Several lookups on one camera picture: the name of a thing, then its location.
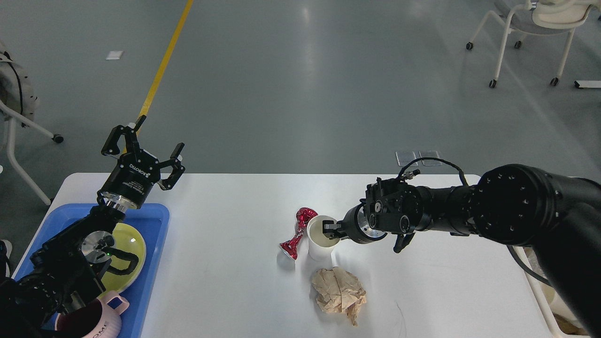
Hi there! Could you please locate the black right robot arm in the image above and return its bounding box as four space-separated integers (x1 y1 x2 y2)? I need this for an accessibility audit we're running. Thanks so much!
321 163 601 338

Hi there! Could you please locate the white chair right background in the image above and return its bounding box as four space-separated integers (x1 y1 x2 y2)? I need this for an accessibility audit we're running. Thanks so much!
466 0 600 89

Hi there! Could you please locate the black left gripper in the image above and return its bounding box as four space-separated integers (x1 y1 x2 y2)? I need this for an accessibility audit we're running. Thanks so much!
98 115 186 210

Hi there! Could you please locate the white paper cup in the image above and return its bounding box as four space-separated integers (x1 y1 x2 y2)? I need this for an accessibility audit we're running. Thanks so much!
307 215 340 261

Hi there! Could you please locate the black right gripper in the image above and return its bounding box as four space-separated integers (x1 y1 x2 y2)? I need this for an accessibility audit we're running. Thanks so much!
322 205 387 244

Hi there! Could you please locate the blue plastic tray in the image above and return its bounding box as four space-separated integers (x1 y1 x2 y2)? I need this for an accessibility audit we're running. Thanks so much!
12 203 170 338

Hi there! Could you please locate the brown paper ball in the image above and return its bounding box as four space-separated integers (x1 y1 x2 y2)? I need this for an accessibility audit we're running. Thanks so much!
310 267 367 327

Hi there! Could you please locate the yellow plastic plate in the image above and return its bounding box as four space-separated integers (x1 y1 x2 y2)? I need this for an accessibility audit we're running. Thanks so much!
101 223 146 293

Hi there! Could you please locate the white chair left background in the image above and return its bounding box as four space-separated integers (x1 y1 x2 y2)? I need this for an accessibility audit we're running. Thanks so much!
0 96 64 206

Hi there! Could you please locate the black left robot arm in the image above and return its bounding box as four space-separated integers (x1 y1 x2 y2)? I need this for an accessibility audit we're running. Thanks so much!
1 115 185 338

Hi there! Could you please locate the beige jacket on chair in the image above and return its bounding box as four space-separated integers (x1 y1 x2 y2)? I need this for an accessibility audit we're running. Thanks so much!
0 43 39 121

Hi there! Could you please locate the white plastic bin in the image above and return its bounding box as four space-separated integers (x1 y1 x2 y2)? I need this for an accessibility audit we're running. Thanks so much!
526 274 590 338

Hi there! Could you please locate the white chair background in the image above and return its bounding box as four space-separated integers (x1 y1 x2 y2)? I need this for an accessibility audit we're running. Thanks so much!
0 96 64 206
466 0 600 89

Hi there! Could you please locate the pink mug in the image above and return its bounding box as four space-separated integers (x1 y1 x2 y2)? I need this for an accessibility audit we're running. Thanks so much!
54 291 130 338

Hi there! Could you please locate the red crumpled foil wrapper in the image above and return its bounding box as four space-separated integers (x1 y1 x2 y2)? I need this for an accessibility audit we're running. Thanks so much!
278 207 318 261

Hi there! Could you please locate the white shoe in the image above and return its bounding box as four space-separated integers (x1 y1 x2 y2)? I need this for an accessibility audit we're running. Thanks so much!
0 239 13 277

